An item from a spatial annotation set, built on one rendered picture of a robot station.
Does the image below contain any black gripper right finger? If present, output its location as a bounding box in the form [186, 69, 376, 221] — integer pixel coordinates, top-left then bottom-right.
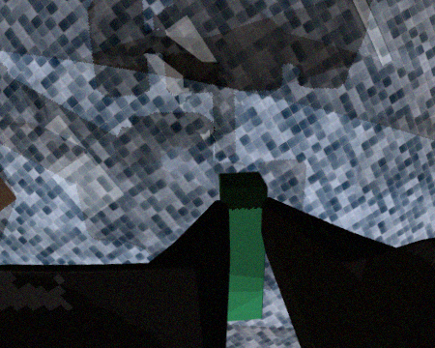
[261, 198, 435, 348]

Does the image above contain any green square post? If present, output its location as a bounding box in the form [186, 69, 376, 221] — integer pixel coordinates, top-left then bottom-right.
[218, 171, 268, 322]

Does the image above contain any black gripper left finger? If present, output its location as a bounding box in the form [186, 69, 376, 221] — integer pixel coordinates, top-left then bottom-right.
[0, 201, 230, 348]

